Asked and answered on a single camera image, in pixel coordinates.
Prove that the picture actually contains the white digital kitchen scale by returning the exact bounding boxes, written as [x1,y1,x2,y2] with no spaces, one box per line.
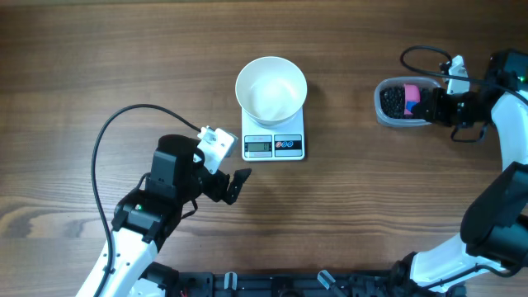
[242,109,305,162]

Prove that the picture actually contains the clear plastic container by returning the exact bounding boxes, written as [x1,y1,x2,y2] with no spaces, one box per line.
[374,76,441,128]

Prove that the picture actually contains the pink scoop blue handle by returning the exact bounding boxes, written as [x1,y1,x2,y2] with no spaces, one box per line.
[403,84,421,116]

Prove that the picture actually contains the white bowl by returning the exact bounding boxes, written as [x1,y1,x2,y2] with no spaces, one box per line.
[234,56,308,125]

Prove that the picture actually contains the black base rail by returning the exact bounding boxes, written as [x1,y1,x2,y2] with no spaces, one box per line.
[174,271,389,297]

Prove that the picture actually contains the black beans in container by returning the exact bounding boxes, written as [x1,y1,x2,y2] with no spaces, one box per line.
[379,86,405,119]

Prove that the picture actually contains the left camera cable black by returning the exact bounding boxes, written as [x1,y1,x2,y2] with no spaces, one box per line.
[90,103,203,297]

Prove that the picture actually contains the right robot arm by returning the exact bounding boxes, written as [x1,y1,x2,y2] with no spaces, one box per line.
[385,49,527,296]

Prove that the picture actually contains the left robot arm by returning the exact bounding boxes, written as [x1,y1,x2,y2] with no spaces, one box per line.
[78,128,251,296]

